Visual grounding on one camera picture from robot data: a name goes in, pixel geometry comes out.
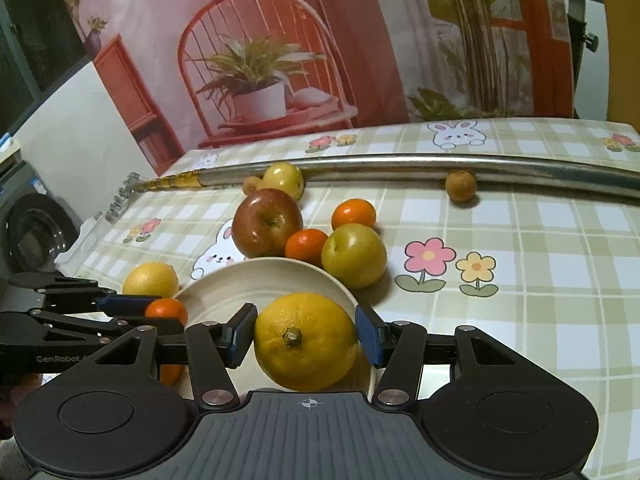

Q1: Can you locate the large yellow grapefruit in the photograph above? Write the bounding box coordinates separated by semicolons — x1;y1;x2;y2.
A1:
122;262;180;298

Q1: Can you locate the orange mandarin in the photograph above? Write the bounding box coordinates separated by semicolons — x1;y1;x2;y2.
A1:
331;198;378;230
144;298;188;387
284;229;329;266

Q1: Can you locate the yellow lemon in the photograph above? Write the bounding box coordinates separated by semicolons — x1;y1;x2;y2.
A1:
254;292;358;391

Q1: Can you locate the yellow-green plum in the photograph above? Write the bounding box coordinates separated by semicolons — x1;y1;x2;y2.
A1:
260;162;305;202
321;223;387;289

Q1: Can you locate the large dark red apple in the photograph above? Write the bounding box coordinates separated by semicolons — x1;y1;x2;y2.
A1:
231;188;304;258

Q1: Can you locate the orange mandarin front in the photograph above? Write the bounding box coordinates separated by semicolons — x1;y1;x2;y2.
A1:
284;229;329;266

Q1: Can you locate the orange mandarin back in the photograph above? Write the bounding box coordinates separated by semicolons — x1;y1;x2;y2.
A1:
331;198;378;230

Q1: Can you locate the brown longan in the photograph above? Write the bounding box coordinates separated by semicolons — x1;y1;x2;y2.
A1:
445;170;477;204
242;176;262;195

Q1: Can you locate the beige round plate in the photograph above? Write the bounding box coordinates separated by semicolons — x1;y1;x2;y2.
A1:
176;257;376;396

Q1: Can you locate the washing machine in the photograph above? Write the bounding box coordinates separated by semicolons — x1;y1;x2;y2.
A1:
1;134;79;281

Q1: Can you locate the checkered bunny tablecloth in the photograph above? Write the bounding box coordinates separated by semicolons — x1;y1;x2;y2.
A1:
74;119;639;479

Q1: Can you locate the yellow-green plum by pole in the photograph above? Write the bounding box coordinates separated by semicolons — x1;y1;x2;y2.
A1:
260;162;305;202

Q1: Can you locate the printed room backdrop cloth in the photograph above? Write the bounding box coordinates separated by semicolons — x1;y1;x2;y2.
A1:
63;0;574;172

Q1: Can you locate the silver gold metal pole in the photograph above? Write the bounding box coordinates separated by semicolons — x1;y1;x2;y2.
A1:
106;153;639;222

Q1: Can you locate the wooden headboard panel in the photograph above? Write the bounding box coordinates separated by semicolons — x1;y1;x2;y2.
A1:
604;0;639;130

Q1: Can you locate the black exercise bike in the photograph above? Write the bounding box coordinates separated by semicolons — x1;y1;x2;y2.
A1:
565;0;608;120

